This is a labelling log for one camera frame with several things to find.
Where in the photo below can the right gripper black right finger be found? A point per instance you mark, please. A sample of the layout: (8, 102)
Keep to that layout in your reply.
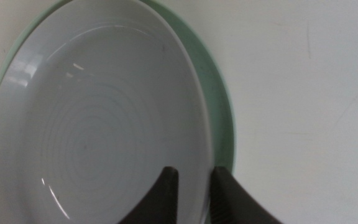
(228, 205)

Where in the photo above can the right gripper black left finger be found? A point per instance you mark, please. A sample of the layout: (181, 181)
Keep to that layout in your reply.
(163, 202)

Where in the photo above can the grey shallow bowl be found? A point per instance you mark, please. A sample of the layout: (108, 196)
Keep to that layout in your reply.
(98, 124)

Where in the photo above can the pale green shallow bowl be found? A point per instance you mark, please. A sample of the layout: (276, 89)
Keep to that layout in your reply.
(216, 93)

